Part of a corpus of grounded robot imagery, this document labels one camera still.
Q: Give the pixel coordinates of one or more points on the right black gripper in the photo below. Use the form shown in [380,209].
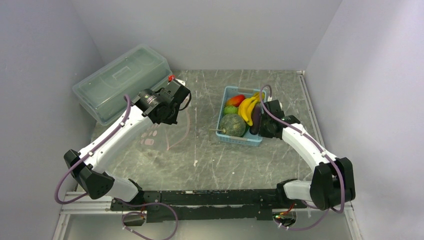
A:
[261,132]

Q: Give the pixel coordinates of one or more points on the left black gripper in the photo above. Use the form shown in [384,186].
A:
[173,119]

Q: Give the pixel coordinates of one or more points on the clear zip top bag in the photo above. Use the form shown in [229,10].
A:
[162,137]

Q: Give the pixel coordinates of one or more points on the green netted melon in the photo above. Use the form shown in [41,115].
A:
[231,125]

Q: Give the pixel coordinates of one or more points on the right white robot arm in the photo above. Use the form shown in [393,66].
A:
[332,182]

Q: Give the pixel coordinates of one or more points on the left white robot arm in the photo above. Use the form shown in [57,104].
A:
[89,165]

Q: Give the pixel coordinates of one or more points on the dark purple eggplant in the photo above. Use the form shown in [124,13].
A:
[256,120]

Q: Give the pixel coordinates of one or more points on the yellow banana bunch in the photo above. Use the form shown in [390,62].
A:
[245,109]

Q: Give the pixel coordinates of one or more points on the red orange mango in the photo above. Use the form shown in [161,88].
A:
[235,101]

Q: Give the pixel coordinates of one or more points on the small green lime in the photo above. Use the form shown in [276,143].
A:
[230,109]

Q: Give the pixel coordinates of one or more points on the clear green storage box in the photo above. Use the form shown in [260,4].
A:
[102,93]

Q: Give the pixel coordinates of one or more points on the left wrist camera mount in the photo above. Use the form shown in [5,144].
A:
[176,93]

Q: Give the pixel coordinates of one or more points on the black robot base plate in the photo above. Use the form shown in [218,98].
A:
[168,205]

